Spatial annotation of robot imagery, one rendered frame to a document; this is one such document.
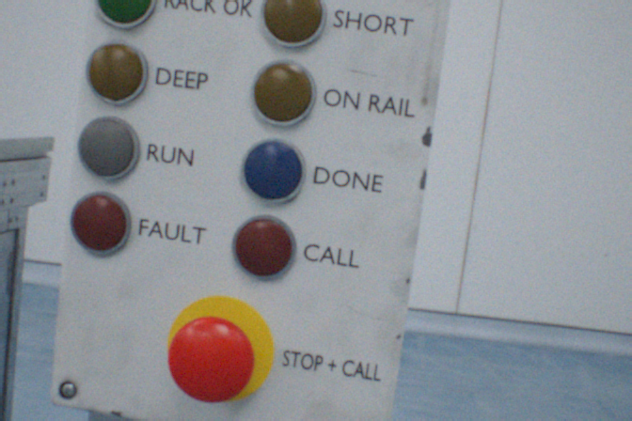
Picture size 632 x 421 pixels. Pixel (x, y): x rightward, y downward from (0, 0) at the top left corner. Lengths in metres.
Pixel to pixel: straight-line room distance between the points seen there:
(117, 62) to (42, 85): 3.92
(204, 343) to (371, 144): 0.12
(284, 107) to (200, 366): 0.12
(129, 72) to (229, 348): 0.13
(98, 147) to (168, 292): 0.08
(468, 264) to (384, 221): 3.91
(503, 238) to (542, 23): 1.02
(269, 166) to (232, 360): 0.09
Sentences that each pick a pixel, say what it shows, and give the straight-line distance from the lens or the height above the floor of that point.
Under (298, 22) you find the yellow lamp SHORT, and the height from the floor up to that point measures 1.03.
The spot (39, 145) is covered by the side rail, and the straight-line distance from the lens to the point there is 1.97.
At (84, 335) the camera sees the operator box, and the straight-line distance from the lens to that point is 0.45.
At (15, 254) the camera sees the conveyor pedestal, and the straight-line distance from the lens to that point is 2.05.
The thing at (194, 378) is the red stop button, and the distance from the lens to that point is 0.41.
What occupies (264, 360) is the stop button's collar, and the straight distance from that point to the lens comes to 0.43.
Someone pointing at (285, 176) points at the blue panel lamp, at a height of 0.96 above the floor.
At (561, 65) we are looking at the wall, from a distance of 4.36.
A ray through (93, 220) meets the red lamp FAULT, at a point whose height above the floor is 0.92.
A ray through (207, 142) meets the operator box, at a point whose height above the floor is 0.97.
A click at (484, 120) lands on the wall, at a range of 4.27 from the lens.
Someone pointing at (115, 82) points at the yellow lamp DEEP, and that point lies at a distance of 0.43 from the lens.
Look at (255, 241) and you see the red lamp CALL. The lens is 0.41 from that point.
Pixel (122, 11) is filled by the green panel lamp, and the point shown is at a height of 1.02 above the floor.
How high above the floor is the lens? 0.99
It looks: 7 degrees down
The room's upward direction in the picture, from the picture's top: 8 degrees clockwise
